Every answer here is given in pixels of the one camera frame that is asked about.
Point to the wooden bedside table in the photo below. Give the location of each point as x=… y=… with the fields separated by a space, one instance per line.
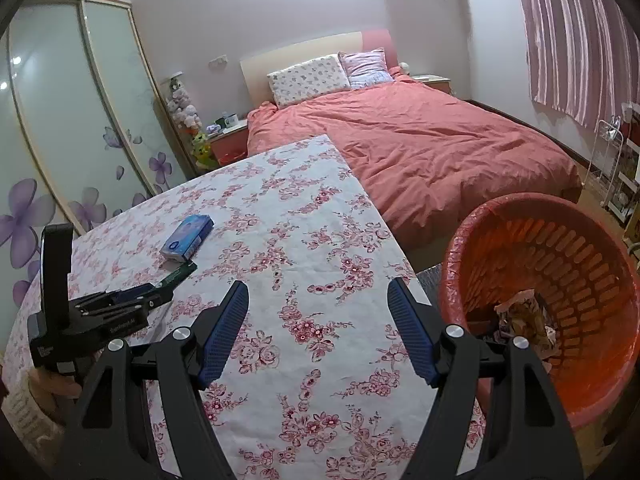
x=432 y=81

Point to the beige pink headboard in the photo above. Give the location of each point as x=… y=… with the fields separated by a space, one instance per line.
x=300 y=50

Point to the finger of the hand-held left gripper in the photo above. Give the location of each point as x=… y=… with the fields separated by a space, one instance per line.
x=161 y=296
x=127 y=295

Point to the floral white pillow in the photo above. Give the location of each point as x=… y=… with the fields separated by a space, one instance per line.
x=307 y=79

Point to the white mug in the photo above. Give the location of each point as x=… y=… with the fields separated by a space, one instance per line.
x=231 y=121

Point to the bed with coral duvet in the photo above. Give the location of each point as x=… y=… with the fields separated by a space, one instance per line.
x=425 y=150

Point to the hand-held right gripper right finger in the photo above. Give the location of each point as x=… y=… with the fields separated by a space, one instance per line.
x=410 y=335

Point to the dark green packet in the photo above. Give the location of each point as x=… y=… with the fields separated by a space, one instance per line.
x=181 y=272

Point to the person's left hand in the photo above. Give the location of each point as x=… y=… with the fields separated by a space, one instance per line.
x=52 y=384

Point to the pink striped curtain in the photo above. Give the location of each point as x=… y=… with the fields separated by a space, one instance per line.
x=575 y=35

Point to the blue tissue pack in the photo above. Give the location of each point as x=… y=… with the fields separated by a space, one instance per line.
x=187 y=237

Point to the pink bedside table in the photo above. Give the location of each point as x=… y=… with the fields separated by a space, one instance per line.
x=227 y=144

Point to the tube of plush toys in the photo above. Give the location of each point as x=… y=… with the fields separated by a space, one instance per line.
x=182 y=105

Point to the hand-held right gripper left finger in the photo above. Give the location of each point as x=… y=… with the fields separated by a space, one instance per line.
x=225 y=335

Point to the green plush toy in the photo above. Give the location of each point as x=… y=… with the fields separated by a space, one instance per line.
x=201 y=150

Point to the paper wrapper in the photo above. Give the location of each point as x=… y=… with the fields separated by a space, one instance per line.
x=525 y=312

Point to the yellow bag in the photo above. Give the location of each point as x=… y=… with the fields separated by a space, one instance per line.
x=632 y=232

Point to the pink striped pillow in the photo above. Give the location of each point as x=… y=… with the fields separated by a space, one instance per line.
x=367 y=67

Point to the floral sliding wardrobe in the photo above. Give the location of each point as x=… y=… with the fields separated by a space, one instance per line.
x=60 y=110

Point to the wall switch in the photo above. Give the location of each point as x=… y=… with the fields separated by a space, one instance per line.
x=218 y=61

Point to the small white round object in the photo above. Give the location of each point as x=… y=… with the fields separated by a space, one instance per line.
x=404 y=66

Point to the orange plastic basket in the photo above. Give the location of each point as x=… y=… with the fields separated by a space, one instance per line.
x=575 y=240

